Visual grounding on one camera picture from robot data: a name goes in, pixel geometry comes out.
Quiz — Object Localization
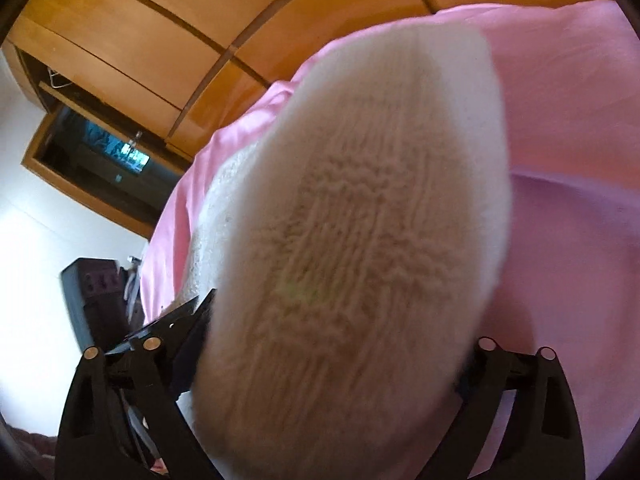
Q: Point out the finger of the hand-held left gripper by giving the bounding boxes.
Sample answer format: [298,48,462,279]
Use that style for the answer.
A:
[122,288,217,397]

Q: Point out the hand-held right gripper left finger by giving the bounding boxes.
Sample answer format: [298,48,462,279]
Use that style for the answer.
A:
[54,337,221,480]

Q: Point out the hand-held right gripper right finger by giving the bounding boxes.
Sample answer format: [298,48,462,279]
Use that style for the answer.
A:
[417,336,587,480]

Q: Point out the dark box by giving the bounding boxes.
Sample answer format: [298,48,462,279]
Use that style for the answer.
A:
[61,257,147,356]

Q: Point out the dark television screen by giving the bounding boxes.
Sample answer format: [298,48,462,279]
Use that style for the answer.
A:
[39,105,173,218]

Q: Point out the pink bed sheet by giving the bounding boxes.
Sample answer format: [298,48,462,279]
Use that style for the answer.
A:
[140,0,640,480]

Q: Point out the wooden wardrobe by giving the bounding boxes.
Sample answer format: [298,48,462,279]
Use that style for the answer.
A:
[2,0,613,238]

